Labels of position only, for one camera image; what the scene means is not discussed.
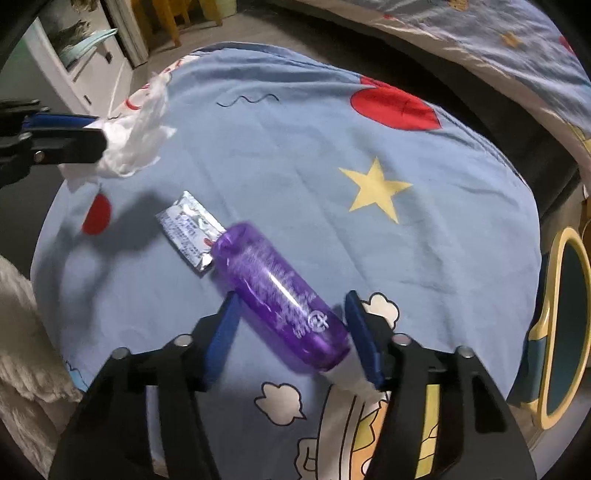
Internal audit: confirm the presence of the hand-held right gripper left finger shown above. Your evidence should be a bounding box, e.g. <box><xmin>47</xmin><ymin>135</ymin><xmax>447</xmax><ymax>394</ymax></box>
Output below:
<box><xmin>48</xmin><ymin>291</ymin><xmax>242</xmax><ymax>480</ymax></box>

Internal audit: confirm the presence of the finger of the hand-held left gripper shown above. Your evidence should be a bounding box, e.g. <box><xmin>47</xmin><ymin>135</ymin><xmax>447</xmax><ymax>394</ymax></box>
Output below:
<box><xmin>0</xmin><ymin>99</ymin><xmax>101</xmax><ymax>140</ymax></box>
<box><xmin>0</xmin><ymin>129</ymin><xmax>108</xmax><ymax>186</ymax></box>

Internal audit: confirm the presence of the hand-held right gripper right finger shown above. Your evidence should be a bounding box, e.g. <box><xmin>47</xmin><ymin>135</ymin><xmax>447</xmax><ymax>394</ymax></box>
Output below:
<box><xmin>344</xmin><ymin>290</ymin><xmax>537</xmax><ymax>480</ymax></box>

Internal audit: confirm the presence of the purple transparent plastic bottle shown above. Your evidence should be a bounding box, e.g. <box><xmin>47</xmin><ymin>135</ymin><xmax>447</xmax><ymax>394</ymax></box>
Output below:
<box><xmin>210</xmin><ymin>222</ymin><xmax>385</xmax><ymax>408</ymax></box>

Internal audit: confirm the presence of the yellow rimmed blue waste bin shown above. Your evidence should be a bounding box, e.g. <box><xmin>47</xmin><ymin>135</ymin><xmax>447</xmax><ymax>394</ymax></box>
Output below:
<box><xmin>507</xmin><ymin>226</ymin><xmax>591</xmax><ymax>431</ymax></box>

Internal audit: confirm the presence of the white cabinet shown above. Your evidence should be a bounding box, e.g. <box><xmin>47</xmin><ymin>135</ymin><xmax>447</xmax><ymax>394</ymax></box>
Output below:
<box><xmin>22</xmin><ymin>0</ymin><xmax>149</xmax><ymax>117</ymax></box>

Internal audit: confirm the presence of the mint green plastic item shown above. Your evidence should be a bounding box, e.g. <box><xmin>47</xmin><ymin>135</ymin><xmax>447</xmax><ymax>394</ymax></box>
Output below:
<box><xmin>59</xmin><ymin>28</ymin><xmax>119</xmax><ymax>66</ymax></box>

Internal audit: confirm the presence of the silver foil wrapper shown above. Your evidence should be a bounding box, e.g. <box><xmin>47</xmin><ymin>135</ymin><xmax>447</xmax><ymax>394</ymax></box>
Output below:
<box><xmin>154</xmin><ymin>190</ymin><xmax>227</xmax><ymax>278</ymax></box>

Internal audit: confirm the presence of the wooden stool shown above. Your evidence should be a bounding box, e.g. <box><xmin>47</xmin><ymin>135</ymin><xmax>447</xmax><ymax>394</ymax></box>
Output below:
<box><xmin>131</xmin><ymin>0</ymin><xmax>191</xmax><ymax>48</ymax></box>

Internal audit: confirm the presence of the blue cartoon printed cloth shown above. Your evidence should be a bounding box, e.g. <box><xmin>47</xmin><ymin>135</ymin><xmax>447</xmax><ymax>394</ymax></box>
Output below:
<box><xmin>30</xmin><ymin>41</ymin><xmax>544</xmax><ymax>480</ymax></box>

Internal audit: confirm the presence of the white fluffy cloth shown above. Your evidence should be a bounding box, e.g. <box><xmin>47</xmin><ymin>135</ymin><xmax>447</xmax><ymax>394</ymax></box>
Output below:
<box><xmin>0</xmin><ymin>253</ymin><xmax>85</xmax><ymax>477</ymax></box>

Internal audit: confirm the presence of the pale green bin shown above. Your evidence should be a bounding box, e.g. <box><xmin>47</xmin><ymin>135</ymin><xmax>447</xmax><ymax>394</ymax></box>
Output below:
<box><xmin>202</xmin><ymin>0</ymin><xmax>239</xmax><ymax>27</ymax></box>

